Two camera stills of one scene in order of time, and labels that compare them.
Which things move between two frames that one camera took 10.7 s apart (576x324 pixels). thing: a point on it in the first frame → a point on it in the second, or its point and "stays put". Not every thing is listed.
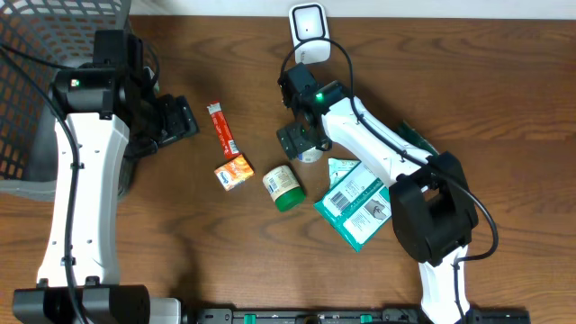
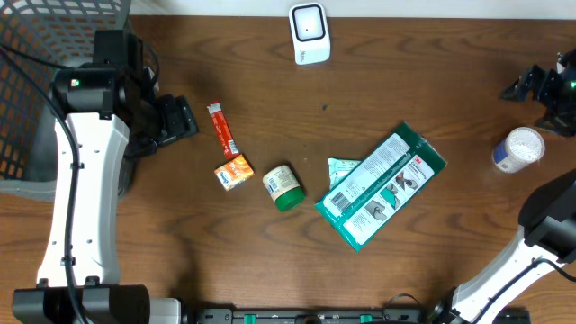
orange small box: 235,172 stays put
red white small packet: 224,132 stays put
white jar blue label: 310,156 → 522,148
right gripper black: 294,139 → 553,80
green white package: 359,205 stays put
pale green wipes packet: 338,168 stays put
